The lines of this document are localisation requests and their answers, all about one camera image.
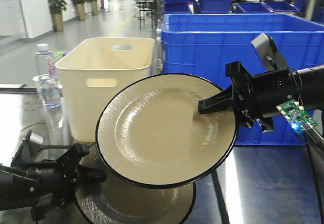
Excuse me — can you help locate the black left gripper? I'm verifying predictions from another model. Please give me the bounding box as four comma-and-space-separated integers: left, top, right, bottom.
11, 131, 107, 220

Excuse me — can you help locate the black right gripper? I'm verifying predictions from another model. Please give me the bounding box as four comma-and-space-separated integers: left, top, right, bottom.
197, 61, 302, 132

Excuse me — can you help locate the beige plate black rim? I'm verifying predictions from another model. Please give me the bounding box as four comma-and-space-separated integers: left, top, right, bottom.
95, 73, 238, 189

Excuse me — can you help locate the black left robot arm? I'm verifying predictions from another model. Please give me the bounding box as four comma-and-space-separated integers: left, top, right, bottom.
1, 131, 107, 222

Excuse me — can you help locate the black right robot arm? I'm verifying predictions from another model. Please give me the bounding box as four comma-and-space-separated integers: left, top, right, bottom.
198, 61, 323, 132

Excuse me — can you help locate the large blue plastic crate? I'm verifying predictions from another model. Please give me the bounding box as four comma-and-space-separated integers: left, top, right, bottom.
161, 13, 324, 146

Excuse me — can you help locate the green circuit board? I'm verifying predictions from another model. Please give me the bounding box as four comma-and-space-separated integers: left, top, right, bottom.
275, 99, 318, 133

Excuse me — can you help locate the blue crate back middle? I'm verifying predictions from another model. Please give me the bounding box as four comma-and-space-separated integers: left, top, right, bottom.
195, 0, 232, 14

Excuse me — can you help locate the blue crate back right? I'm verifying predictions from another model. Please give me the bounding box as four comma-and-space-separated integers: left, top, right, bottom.
234, 1, 300, 14

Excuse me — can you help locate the cream plastic basket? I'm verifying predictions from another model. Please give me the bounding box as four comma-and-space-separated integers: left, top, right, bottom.
55, 37, 155, 143

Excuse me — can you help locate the clear water bottle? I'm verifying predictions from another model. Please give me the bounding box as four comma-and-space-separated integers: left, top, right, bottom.
34, 43, 61, 108

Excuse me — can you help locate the potted plant gold pot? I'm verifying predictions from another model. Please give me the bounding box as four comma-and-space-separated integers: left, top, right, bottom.
48, 0, 67, 32

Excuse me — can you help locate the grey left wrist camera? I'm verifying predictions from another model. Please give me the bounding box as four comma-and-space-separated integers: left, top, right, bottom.
29, 132, 44, 145

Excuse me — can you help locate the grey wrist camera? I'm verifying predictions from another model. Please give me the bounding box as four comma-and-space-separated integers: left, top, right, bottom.
251, 33, 288, 71
29, 132, 44, 145

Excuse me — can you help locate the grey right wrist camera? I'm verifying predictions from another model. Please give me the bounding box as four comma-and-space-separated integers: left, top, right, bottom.
251, 33, 288, 71

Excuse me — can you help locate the black braided cable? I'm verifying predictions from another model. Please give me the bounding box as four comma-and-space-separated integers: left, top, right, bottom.
295, 122, 324, 224

